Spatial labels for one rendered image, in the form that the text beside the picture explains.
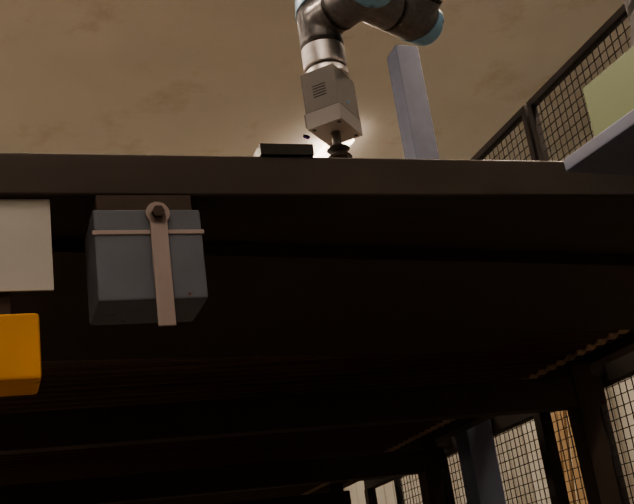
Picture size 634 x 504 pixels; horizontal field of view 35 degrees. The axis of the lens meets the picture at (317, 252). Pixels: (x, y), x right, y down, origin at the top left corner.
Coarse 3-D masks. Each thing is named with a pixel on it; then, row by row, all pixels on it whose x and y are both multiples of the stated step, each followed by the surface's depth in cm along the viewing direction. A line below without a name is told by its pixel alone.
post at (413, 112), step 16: (400, 48) 400; (416, 48) 402; (400, 64) 397; (416, 64) 399; (400, 80) 396; (416, 80) 397; (400, 96) 396; (416, 96) 394; (400, 112) 396; (416, 112) 391; (400, 128) 396; (416, 128) 388; (432, 128) 390; (416, 144) 385; (432, 144) 388; (464, 432) 349; (480, 432) 349; (464, 448) 350; (480, 448) 347; (464, 464) 350; (480, 464) 345; (496, 464) 347; (464, 480) 350; (480, 480) 343; (496, 480) 344; (480, 496) 340; (496, 496) 342
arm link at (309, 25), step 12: (300, 0) 174; (312, 0) 173; (300, 12) 174; (312, 12) 172; (300, 24) 174; (312, 24) 172; (324, 24) 171; (300, 36) 173; (312, 36) 171; (324, 36) 171; (336, 36) 172
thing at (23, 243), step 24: (0, 216) 123; (24, 216) 123; (48, 216) 124; (0, 240) 121; (24, 240) 122; (48, 240) 123; (0, 264) 120; (24, 264) 121; (48, 264) 122; (0, 288) 119; (24, 288) 120; (48, 288) 121
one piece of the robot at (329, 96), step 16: (320, 64) 169; (336, 64) 169; (304, 80) 169; (320, 80) 168; (336, 80) 167; (304, 96) 168; (320, 96) 167; (336, 96) 165; (352, 96) 172; (320, 112) 166; (336, 112) 164; (352, 112) 169; (320, 128) 166; (336, 128) 167; (352, 128) 168
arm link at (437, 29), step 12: (408, 0) 172; (420, 0) 173; (432, 0) 173; (408, 12) 172; (420, 12) 173; (432, 12) 175; (396, 24) 172; (408, 24) 173; (420, 24) 175; (432, 24) 176; (396, 36) 177; (408, 36) 176; (420, 36) 177; (432, 36) 178
